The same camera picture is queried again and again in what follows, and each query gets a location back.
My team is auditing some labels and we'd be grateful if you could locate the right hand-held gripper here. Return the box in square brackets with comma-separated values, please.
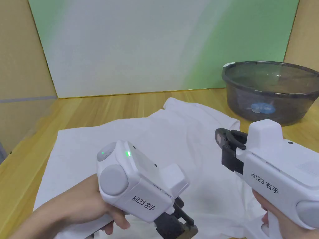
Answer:
[215, 119, 319, 239]

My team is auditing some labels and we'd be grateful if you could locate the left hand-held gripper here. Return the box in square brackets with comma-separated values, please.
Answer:
[83, 140, 199, 239]

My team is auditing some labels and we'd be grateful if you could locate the person's left forearm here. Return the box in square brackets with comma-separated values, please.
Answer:
[0, 201, 66, 239]

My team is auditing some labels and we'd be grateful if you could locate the person's right hand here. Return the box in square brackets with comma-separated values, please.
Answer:
[251, 188, 312, 239]

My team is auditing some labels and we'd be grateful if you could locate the person's left hand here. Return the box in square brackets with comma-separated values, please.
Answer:
[56, 173, 131, 236]

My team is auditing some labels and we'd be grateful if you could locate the dark transparent plastic basin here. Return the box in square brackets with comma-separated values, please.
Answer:
[221, 61, 319, 126]

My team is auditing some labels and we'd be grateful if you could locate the white garment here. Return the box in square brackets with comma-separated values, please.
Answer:
[33, 97, 265, 239]

